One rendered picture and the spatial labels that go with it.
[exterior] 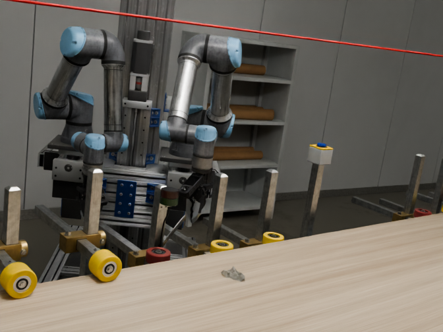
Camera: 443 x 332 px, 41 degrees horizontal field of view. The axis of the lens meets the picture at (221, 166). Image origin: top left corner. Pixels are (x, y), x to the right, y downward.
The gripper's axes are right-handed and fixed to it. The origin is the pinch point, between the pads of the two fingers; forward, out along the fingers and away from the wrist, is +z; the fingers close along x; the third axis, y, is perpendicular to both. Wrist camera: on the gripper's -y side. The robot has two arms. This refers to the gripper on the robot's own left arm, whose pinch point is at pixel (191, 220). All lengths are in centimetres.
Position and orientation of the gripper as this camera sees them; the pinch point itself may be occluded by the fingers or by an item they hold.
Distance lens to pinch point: 221.0
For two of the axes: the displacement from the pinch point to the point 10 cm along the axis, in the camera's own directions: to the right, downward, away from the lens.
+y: 5.2, -1.3, 8.4
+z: -1.3, 9.6, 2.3
